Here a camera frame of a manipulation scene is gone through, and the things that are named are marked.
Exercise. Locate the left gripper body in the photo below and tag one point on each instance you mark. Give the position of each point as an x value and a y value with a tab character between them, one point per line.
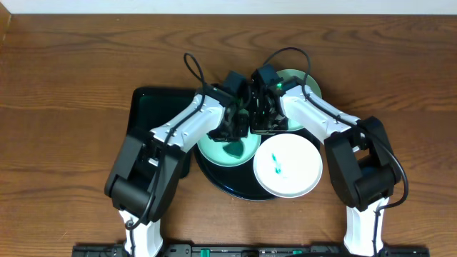
230	132

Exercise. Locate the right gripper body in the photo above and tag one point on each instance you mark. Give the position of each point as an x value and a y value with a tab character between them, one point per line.
264	121

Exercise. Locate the green scrubbing sponge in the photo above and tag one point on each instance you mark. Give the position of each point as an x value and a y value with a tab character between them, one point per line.
234	149

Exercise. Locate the light green plate top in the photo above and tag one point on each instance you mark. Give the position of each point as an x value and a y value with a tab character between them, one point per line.
310	81

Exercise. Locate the light green plate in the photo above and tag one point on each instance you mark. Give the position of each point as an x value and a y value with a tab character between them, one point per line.
310	81
213	152

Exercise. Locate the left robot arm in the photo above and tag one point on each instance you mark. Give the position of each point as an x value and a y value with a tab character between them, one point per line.
142	204

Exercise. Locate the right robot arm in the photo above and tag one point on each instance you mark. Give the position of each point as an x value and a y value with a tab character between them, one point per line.
361	164

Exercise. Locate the black rectangular tray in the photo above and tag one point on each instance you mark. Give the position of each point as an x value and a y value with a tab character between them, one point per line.
152	107

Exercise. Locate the white plate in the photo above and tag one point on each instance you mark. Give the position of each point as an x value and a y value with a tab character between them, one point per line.
287	165

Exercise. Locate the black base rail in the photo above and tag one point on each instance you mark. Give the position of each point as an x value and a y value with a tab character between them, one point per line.
183	250

